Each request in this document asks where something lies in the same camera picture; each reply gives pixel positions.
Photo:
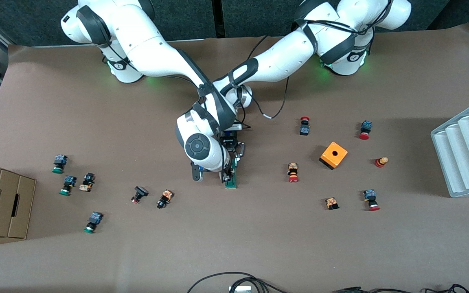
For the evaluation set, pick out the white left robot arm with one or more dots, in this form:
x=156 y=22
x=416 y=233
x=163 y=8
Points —
x=291 y=53

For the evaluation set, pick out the black switch red white base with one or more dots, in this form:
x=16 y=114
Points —
x=141 y=191

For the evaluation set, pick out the red mushroom button blue base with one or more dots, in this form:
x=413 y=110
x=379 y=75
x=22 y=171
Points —
x=370 y=196
x=366 y=126

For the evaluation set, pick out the green mushroom push button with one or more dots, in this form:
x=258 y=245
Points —
x=95 y=218
x=69 y=181
x=59 y=160

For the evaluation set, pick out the brown paper table cover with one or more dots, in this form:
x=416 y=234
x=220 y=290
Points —
x=96 y=122

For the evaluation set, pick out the grey plastic slotted tray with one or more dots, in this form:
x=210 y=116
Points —
x=462 y=154

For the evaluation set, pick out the black beige switch block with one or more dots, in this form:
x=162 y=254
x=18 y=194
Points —
x=88 y=181

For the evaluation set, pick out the red push button black base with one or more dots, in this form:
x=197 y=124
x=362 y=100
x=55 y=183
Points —
x=304 y=129

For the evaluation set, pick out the green load switch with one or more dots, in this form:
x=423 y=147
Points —
x=231 y=185

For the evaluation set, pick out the small white device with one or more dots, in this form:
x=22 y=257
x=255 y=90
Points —
x=240 y=289

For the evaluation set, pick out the orange button enclosure box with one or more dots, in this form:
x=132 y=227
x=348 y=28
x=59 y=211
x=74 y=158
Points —
x=328 y=156

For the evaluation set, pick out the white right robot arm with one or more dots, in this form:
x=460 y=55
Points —
x=149 y=49

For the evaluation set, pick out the brown cardboard compartment box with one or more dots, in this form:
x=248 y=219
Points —
x=4 y=191

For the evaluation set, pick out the small orange contact block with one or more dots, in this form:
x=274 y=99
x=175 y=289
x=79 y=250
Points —
x=332 y=203

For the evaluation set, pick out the red yellow button cap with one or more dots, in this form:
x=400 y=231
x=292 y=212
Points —
x=380 y=162

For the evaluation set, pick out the black selector switch orange base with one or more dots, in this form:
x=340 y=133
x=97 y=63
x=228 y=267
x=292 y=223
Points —
x=165 y=198

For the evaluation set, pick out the red mushroom button orange base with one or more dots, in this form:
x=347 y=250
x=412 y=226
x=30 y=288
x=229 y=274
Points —
x=293 y=173

